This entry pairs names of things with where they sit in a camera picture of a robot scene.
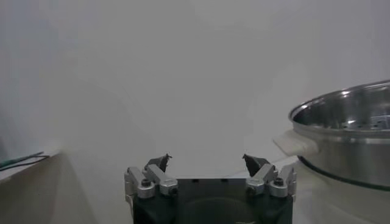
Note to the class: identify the white side table with tool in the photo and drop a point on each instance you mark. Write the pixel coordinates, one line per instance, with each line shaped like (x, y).
(27, 194)

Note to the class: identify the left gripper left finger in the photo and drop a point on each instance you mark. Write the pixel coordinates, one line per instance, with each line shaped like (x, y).
(161, 179)

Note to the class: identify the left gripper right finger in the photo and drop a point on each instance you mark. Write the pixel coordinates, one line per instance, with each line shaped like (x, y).
(262, 175)

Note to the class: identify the stainless steel steamer basket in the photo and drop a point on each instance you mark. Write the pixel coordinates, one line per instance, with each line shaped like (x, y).
(350, 155)

